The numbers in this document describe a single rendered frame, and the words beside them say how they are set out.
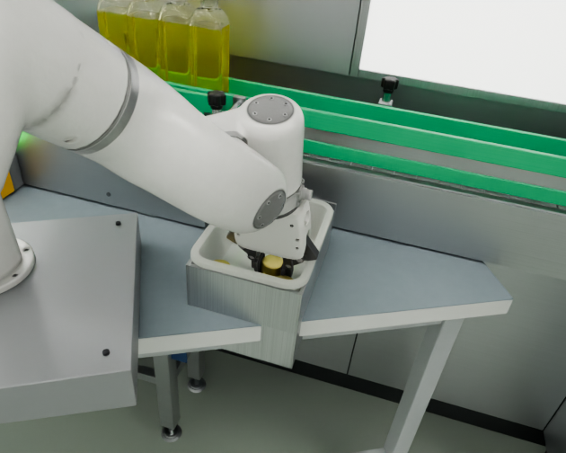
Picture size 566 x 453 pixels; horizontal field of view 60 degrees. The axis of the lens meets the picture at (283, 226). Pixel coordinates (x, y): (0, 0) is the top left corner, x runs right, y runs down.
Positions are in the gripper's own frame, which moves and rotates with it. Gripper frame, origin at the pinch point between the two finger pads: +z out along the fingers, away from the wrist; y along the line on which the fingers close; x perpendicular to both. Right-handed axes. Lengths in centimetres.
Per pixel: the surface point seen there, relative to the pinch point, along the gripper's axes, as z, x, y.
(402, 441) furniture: 54, 1, -30
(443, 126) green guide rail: -6.4, -32.3, -21.1
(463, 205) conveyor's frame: 0.2, -20.9, -26.9
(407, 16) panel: -18.3, -45.0, -10.9
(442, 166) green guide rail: -4.3, -24.3, -22.1
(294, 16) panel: -15.6, -44.1, 9.3
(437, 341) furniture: 21.8, -7.2, -29.2
